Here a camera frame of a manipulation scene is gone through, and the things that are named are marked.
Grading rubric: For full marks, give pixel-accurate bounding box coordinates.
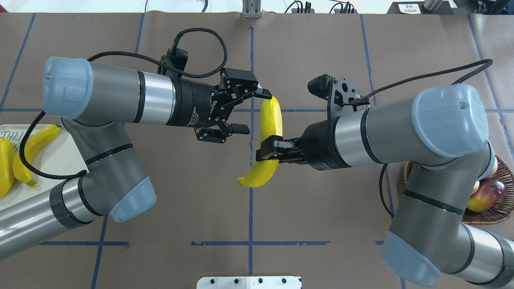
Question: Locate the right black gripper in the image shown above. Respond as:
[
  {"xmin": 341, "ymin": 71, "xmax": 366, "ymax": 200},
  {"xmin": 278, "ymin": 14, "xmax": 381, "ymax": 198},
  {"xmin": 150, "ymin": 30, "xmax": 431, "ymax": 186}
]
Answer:
[{"xmin": 255, "ymin": 122, "xmax": 342, "ymax": 171}]

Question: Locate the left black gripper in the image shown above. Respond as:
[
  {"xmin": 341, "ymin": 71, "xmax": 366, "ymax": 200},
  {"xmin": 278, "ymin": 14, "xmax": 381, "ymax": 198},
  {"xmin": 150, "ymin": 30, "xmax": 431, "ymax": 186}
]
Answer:
[{"xmin": 177, "ymin": 68, "xmax": 273, "ymax": 143}]

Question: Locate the yellow banana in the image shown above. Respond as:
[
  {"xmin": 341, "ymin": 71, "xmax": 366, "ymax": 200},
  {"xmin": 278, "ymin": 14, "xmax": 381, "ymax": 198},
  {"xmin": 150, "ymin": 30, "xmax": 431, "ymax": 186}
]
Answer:
[
  {"xmin": 12, "ymin": 124, "xmax": 61, "ymax": 188},
  {"xmin": 237, "ymin": 96, "xmax": 283, "ymax": 188},
  {"xmin": 0, "ymin": 137, "xmax": 15, "ymax": 198}
]

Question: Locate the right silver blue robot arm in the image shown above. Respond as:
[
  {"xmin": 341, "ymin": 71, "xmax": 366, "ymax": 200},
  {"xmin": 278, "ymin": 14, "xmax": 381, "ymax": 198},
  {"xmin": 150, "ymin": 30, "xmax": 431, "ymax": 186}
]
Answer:
[{"xmin": 256, "ymin": 80, "xmax": 513, "ymax": 289}]

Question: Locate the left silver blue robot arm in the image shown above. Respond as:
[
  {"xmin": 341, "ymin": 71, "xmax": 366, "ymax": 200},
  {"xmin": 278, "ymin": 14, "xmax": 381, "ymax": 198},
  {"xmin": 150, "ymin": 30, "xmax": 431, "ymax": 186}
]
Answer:
[{"xmin": 0, "ymin": 53, "xmax": 271, "ymax": 258}]

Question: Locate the brown wicker basket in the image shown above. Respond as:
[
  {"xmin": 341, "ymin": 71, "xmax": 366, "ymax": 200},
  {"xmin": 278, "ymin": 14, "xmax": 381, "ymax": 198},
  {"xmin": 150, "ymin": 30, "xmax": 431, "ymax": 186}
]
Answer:
[{"xmin": 403, "ymin": 155, "xmax": 514, "ymax": 225}]

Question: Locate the black box with label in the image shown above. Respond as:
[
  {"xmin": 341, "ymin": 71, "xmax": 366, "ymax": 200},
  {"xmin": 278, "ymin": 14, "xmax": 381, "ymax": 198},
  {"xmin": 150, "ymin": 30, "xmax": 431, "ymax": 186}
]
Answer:
[{"xmin": 387, "ymin": 0, "xmax": 454, "ymax": 15}]

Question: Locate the white bear tray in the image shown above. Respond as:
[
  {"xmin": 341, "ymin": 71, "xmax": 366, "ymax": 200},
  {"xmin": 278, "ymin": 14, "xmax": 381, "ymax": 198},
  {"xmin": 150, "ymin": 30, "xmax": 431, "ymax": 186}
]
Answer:
[{"xmin": 0, "ymin": 124, "xmax": 90, "ymax": 211}]

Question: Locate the red apple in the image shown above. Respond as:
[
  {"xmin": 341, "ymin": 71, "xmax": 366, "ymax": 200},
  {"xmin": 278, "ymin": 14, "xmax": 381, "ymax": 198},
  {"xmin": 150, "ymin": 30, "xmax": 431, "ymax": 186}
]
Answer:
[{"xmin": 467, "ymin": 178, "xmax": 506, "ymax": 213}]

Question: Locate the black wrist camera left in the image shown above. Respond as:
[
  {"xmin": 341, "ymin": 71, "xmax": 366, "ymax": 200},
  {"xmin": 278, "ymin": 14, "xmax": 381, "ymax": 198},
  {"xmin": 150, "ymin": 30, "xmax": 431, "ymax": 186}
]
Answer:
[{"xmin": 157, "ymin": 48, "xmax": 189, "ymax": 78}]

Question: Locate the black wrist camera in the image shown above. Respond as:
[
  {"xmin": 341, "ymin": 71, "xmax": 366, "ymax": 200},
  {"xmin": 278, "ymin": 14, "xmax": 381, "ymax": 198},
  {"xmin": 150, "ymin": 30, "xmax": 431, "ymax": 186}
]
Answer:
[
  {"xmin": 157, "ymin": 48, "xmax": 189, "ymax": 78},
  {"xmin": 307, "ymin": 74, "xmax": 370, "ymax": 118}
]

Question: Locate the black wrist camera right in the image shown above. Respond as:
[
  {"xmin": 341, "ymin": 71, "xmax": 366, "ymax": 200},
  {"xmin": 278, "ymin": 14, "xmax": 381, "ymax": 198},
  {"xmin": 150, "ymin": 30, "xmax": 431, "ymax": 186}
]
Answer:
[{"xmin": 307, "ymin": 74, "xmax": 370, "ymax": 118}]

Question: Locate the aluminium frame column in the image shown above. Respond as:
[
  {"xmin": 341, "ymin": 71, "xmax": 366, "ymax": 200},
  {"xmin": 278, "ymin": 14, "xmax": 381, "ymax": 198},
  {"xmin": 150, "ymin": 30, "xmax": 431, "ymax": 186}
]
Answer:
[{"xmin": 242, "ymin": 0, "xmax": 262, "ymax": 19}]

